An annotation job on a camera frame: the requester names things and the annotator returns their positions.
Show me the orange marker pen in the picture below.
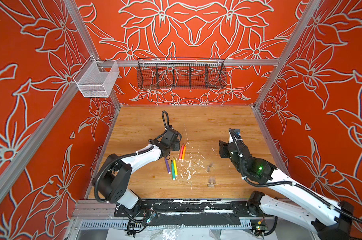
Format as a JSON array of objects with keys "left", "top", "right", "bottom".
[{"left": 181, "top": 144, "right": 187, "bottom": 161}]

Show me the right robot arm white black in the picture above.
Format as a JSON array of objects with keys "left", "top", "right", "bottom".
[{"left": 219, "top": 129, "right": 362, "bottom": 240}]

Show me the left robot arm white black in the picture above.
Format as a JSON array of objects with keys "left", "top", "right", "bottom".
[{"left": 92, "top": 111, "right": 182, "bottom": 210}]

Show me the pink marker pen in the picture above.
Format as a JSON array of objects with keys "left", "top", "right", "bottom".
[{"left": 178, "top": 144, "right": 184, "bottom": 161}]

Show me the yellow marker pen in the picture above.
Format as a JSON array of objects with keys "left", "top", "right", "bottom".
[{"left": 173, "top": 157, "right": 178, "bottom": 178}]

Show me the purple marker pen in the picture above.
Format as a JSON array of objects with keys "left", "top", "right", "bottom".
[{"left": 164, "top": 158, "right": 172, "bottom": 174}]

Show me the green marker pen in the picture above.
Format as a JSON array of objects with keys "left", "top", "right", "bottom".
[{"left": 171, "top": 161, "right": 176, "bottom": 180}]

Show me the white mesh basket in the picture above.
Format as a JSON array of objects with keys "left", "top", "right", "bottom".
[{"left": 74, "top": 60, "right": 120, "bottom": 98}]

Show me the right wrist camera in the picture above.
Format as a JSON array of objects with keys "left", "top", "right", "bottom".
[{"left": 229, "top": 129, "right": 242, "bottom": 141}]

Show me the black wire basket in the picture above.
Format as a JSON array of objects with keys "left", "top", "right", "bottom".
[{"left": 137, "top": 57, "right": 227, "bottom": 90}]

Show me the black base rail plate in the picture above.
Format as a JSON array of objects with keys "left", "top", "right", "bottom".
[{"left": 113, "top": 199, "right": 269, "bottom": 228}]

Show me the grey cable duct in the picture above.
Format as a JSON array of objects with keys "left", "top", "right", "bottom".
[{"left": 78, "top": 219, "right": 252, "bottom": 230}]

